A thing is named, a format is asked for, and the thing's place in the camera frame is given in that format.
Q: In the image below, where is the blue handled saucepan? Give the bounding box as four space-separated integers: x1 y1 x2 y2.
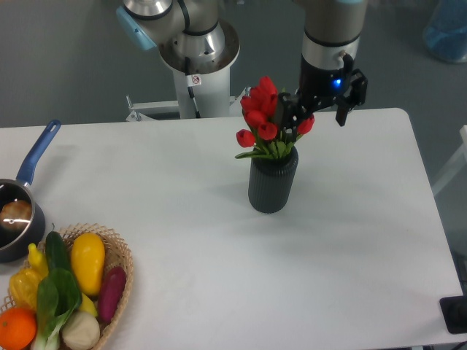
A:
1 120 61 263

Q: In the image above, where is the yellow bell pepper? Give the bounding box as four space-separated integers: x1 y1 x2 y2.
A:
9 268 43 312

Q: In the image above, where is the yellow squash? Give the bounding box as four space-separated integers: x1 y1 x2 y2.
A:
71 232 105 297

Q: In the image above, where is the black cable on pedestal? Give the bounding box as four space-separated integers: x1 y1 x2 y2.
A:
184 56 201 119

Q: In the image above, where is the orange fruit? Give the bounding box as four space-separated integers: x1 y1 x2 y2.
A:
1 307 37 349

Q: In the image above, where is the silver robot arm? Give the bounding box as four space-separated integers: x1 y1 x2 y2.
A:
116 1 368 132

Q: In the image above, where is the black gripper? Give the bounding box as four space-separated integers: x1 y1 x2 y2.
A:
274 54 368 148

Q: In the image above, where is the yellow lemon piece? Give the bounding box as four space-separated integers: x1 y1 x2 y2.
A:
78 293 98 318

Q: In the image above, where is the black device at edge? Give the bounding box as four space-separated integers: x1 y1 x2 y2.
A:
439 295 466 334

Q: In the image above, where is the green cucumber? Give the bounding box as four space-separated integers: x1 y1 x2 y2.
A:
45 230 72 272

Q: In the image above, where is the white metal frame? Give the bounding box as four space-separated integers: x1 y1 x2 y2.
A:
126 86 251 122

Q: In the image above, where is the blue water jug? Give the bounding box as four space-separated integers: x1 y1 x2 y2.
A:
422 1 466 63

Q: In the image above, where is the beige garlic bulb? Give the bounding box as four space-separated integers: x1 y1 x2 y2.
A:
62 311 100 350

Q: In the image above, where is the purple eggplant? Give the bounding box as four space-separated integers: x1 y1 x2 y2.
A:
98 266 126 323

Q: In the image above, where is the small yellow pepper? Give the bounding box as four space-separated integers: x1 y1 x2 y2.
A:
28 243 49 279

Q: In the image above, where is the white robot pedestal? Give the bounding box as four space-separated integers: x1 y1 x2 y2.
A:
164 56 237 120

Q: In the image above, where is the brown bread in pan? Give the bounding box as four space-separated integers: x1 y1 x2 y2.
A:
1 200 32 232

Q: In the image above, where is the green bok choy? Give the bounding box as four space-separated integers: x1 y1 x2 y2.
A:
31 268 82 349

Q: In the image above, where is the dark ribbed vase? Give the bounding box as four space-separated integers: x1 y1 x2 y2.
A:
248 147 298 214

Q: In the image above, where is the red tulip bouquet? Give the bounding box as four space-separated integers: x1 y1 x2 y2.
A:
235 76 314 160

